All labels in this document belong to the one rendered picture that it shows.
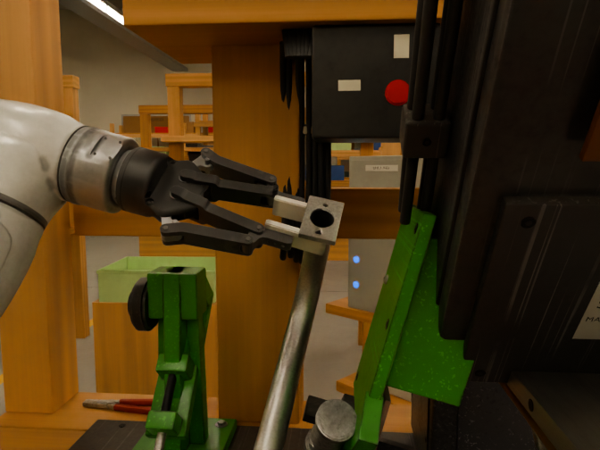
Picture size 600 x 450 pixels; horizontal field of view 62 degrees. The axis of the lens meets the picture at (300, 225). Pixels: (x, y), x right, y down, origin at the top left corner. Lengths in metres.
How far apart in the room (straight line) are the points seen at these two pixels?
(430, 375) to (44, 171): 0.44
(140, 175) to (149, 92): 10.74
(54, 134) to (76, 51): 11.46
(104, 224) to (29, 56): 0.31
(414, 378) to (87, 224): 0.71
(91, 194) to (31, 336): 0.47
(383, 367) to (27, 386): 0.72
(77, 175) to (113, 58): 11.12
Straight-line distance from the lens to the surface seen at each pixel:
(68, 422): 1.00
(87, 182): 0.58
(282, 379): 0.59
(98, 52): 11.85
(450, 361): 0.48
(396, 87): 0.70
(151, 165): 0.56
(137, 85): 11.40
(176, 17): 0.74
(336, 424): 0.48
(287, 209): 0.57
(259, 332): 0.85
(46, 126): 0.61
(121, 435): 0.88
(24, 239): 0.60
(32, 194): 0.60
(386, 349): 0.45
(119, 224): 0.98
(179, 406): 0.74
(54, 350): 1.01
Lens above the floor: 1.31
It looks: 6 degrees down
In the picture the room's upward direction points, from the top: straight up
